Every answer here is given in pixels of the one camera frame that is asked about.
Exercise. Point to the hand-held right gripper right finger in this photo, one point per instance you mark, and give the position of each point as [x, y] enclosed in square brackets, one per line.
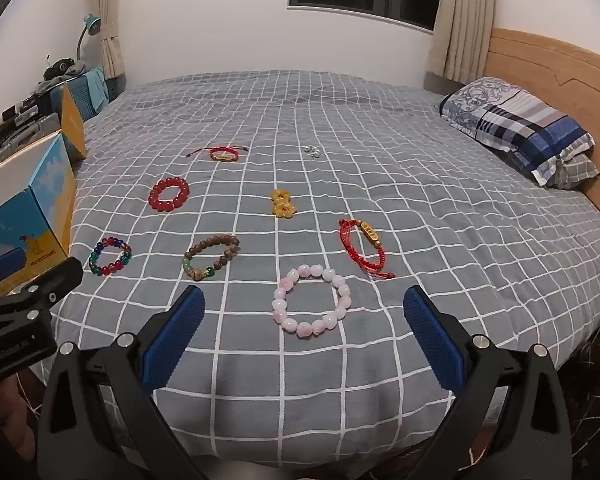
[430, 340]

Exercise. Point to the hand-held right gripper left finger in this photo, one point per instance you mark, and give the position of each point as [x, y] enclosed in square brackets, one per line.
[175, 340]

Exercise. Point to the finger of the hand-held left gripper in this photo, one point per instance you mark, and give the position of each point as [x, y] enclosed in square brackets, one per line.
[60, 275]
[2, 266]

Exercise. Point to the blue and yellow cardboard box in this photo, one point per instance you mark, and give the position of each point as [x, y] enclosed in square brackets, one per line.
[50, 195]

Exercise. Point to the person's left hand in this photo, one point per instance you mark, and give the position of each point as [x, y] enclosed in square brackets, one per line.
[15, 415]

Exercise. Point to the grey checked bedsheet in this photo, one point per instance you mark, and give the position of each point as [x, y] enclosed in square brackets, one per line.
[380, 360]

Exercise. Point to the silver suitcase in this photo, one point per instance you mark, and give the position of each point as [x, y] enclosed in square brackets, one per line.
[25, 135]

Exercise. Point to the dark clutter pile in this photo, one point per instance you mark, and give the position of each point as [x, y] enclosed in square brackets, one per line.
[30, 102]

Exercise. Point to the teal suitcase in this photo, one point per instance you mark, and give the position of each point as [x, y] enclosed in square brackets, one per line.
[75, 95]

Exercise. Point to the teal cloth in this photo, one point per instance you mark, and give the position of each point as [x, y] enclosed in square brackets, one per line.
[96, 87]

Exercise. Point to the grey checked pillow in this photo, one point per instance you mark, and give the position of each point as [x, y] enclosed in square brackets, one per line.
[577, 172]

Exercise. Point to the white pearl beads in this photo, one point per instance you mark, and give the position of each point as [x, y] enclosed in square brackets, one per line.
[308, 149]

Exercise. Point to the blue plaid patterned pillow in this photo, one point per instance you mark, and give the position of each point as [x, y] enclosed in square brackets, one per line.
[520, 120]

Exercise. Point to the teal desk lamp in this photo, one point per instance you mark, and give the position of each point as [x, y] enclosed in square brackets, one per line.
[92, 22]

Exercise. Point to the beige curtain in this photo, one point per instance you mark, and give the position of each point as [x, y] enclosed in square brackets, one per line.
[110, 10]
[467, 10]

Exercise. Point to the wooden headboard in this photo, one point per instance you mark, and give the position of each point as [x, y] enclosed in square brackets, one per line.
[570, 65]

